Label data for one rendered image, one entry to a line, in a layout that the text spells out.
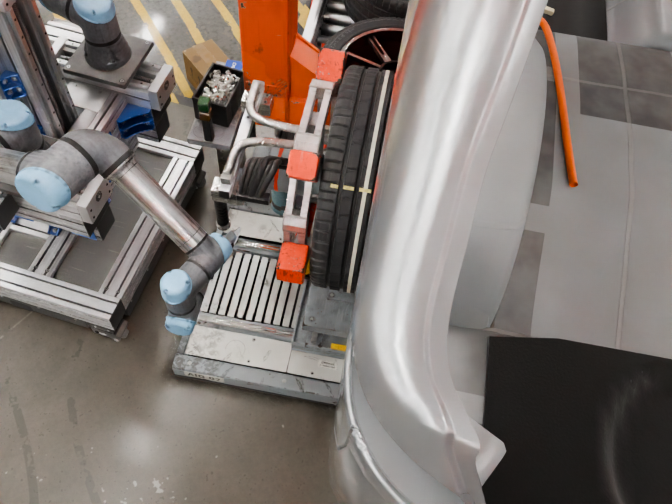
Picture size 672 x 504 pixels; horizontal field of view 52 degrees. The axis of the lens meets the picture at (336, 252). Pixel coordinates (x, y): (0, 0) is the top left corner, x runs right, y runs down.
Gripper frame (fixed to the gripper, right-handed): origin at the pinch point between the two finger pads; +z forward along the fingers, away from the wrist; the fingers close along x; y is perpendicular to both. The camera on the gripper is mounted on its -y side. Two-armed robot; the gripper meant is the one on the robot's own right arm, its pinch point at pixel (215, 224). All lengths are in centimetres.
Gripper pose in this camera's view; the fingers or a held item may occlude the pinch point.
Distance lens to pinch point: 200.9
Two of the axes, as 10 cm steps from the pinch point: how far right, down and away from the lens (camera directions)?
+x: -9.9, -1.6, 0.7
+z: 1.7, -8.3, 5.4
